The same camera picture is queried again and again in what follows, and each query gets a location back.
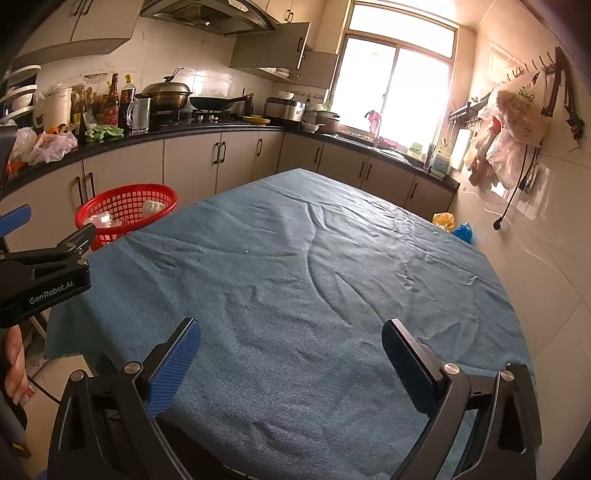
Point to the black kitchen countertop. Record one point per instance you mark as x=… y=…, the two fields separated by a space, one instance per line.
x=184 y=131

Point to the dark cooking pot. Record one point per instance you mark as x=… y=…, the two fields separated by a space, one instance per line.
x=328 y=123

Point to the yellow cap dark bottle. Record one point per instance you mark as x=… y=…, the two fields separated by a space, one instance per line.
x=128 y=104

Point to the red plastic basket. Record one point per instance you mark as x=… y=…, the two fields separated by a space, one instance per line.
x=124 y=198

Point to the person's left hand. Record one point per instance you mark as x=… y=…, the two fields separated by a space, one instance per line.
x=14 y=364

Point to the white dish rack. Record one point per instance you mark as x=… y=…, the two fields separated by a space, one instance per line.
x=21 y=94

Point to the black hanging tool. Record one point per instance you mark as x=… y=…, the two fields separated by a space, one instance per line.
x=570 y=106

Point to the yellow plastic bag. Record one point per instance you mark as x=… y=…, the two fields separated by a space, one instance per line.
x=444 y=221

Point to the beige kitchen base cabinets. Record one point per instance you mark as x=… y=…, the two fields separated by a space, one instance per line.
x=194 y=161

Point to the hanging plastic bags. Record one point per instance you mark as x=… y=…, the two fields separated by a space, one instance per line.
x=512 y=115

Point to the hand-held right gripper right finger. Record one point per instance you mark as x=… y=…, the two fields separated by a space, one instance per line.
x=406 y=364

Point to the kitchen window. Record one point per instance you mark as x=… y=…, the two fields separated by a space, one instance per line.
x=392 y=83

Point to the red label sauce bottle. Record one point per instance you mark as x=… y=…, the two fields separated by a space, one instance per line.
x=112 y=101

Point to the cluster of seasoning bottles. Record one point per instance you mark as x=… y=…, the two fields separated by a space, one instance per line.
x=87 y=110

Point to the pile of plastic bags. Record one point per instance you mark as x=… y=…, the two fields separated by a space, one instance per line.
x=41 y=146

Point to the steel wok with lid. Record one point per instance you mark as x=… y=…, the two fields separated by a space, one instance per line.
x=166 y=94

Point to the glass jug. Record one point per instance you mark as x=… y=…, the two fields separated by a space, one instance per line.
x=141 y=115

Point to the black frying pan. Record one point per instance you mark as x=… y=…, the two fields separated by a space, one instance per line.
x=210 y=102

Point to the steel kettle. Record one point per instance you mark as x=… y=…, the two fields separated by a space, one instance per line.
x=248 y=107

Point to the metal wall shelf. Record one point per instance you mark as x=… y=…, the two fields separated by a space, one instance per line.
x=466 y=113

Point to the small blue white box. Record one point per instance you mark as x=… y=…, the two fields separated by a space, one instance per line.
x=440 y=165

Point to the blue plastic bag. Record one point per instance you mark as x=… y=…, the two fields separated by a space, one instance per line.
x=464 y=232

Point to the blue tablecloth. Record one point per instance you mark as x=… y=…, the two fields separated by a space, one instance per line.
x=300 y=286

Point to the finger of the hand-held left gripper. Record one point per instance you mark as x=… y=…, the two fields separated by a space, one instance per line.
x=76 y=240
x=14 y=219

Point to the black gas stove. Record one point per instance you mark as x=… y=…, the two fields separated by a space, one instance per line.
x=198 y=119

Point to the white plastic jug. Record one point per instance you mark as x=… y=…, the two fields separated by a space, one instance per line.
x=55 y=110

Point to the beige wall cabinets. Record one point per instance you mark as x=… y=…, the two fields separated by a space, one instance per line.
x=272 y=50

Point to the black wall hook rack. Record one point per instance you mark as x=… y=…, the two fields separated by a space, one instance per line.
x=531 y=69

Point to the red cloth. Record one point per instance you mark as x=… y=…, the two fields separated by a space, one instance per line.
x=375 y=123

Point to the green cloth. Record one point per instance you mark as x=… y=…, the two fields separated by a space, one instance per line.
x=104 y=132

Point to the range hood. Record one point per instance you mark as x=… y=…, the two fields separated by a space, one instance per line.
x=207 y=16

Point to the yellow plate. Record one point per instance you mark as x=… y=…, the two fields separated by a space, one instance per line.
x=256 y=120

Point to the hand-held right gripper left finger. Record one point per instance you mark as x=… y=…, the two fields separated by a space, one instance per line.
x=175 y=364

